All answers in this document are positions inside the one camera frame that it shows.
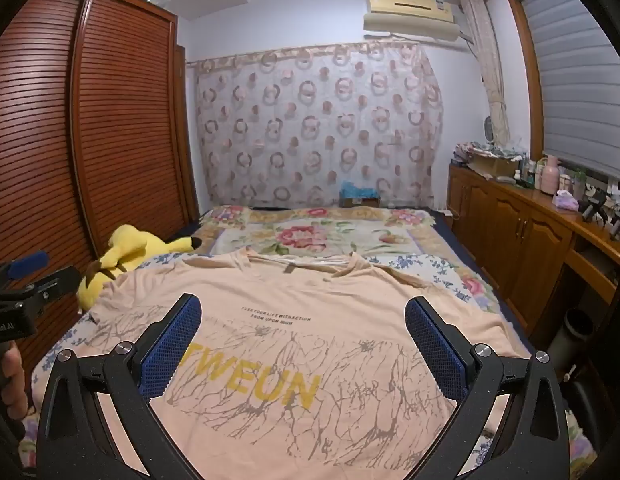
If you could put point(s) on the wooden sideboard cabinet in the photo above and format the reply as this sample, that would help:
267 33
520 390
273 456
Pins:
510 230

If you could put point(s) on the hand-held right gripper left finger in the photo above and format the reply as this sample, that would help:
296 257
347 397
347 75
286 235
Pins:
174 345

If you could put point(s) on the dark blue mattress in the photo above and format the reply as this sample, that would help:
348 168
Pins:
482 280

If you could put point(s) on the small white fan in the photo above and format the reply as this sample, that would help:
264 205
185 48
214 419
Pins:
489 129

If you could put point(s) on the black mini tripod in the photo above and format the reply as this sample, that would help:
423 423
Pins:
595 205

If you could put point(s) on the brown louvered wardrobe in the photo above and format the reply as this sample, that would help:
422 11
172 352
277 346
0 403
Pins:
89 150

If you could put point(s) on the cardboard box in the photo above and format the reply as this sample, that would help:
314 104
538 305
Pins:
492 166

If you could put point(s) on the sheer circle-patterned curtain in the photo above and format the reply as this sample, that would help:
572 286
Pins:
315 125

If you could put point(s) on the tied floral side curtain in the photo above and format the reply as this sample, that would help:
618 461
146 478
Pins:
490 60

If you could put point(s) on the folded fabric pile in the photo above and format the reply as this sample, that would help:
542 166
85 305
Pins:
482 149

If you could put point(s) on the beige air conditioner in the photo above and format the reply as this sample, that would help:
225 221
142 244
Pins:
412 10

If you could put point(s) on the group of small bottles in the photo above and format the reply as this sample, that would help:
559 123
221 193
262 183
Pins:
527 172

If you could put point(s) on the purple tissue pack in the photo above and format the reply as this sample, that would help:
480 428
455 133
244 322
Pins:
566 201

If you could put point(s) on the pink bottle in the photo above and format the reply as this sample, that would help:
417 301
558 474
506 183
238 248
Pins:
550 177

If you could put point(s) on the grey window blind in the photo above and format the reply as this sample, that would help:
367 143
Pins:
575 85

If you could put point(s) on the black cylindrical bin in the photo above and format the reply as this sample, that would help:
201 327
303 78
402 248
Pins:
570 340

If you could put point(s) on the person's left hand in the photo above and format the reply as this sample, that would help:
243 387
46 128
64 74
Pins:
7 375

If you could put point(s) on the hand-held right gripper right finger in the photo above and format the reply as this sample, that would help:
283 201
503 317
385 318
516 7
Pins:
435 345

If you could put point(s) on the yellow plush toy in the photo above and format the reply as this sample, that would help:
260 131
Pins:
124 255

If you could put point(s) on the peach printed t-shirt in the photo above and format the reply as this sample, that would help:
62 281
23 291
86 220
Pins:
310 320

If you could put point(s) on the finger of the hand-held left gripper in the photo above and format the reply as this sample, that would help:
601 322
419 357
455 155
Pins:
59 281
27 262

